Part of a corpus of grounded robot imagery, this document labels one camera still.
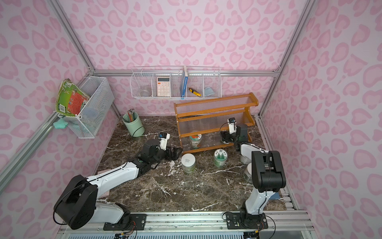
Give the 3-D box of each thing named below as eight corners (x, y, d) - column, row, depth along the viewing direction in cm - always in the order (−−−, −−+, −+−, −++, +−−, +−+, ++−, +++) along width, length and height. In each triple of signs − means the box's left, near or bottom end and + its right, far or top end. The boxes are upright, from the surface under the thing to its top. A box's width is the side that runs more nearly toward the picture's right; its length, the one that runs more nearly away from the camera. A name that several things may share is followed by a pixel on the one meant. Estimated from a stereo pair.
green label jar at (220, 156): (214, 167, 93) (215, 160, 87) (213, 155, 98) (214, 149, 92) (226, 167, 93) (228, 160, 87) (224, 155, 98) (226, 149, 92)
